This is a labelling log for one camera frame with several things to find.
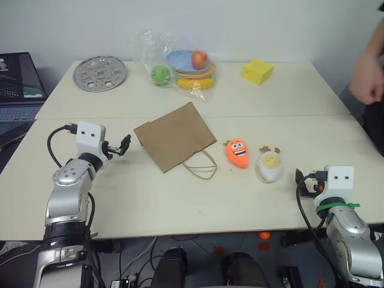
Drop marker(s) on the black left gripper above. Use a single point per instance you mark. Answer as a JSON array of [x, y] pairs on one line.
[[114, 149]]

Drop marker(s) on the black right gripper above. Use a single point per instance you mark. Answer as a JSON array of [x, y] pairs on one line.
[[315, 180]]

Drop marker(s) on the white egg plush toy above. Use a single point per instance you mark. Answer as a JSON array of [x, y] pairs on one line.
[[269, 168]]

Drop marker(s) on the brown paper bag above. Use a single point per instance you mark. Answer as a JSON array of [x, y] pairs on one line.
[[175, 136]]

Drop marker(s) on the orange carrot plush toy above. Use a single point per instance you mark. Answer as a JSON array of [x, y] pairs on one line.
[[237, 153]]

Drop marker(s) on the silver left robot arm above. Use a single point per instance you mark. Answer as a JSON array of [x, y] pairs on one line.
[[64, 192]]

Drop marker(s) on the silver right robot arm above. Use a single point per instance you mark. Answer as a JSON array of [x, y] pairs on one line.
[[351, 240]]

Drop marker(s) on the person's forearm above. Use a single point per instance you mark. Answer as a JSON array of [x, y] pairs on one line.
[[377, 27]]

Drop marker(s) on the clear plastic bag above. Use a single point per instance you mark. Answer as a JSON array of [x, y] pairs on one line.
[[153, 51]]

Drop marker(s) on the person's bare hand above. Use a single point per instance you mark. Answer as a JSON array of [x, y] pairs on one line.
[[370, 81]]

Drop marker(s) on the green zip tie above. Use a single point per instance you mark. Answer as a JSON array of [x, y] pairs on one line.
[[333, 206]]

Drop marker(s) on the small orange ball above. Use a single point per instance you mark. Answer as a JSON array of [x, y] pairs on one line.
[[264, 235]]

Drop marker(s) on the red floor tape square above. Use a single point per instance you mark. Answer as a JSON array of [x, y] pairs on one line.
[[264, 246]]

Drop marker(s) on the perforated round metal disc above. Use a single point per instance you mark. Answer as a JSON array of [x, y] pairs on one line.
[[100, 73]]

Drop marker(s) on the green toy apple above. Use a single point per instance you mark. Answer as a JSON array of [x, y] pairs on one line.
[[160, 75]]

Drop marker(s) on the person's dark clothed body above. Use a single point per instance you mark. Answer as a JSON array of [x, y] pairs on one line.
[[376, 129]]

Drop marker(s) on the blue plate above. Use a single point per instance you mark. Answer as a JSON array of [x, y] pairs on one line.
[[180, 61]]

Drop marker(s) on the dark rounded shape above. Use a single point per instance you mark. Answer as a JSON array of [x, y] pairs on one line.
[[168, 270], [243, 271]]

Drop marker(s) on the orange plate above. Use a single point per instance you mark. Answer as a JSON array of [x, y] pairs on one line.
[[210, 71]]

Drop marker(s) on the red toy apple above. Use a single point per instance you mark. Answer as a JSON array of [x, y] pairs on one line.
[[199, 59]]

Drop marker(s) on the dark laptop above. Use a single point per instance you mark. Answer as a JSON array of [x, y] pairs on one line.
[[18, 90]]

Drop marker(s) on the yellow cheese block toy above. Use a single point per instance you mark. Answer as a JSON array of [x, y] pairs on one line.
[[257, 72]]

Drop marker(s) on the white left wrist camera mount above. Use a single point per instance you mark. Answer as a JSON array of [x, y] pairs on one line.
[[88, 141]]

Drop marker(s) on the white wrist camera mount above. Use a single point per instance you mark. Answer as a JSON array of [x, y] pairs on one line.
[[340, 180], [88, 141]]

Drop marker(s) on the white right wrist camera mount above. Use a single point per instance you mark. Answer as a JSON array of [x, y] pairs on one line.
[[340, 180]]

